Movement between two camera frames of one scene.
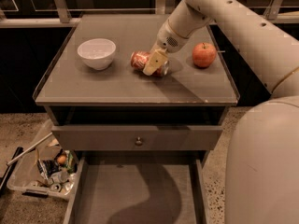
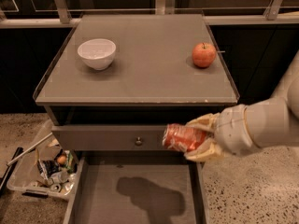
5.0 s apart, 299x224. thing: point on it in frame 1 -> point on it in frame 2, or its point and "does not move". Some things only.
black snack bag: (48, 167) does not move
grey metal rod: (9, 162) does not move
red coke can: (139, 58) -> (182, 138)
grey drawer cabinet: (142, 138) does not move
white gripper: (166, 39) -> (232, 129)
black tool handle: (5, 178) does not move
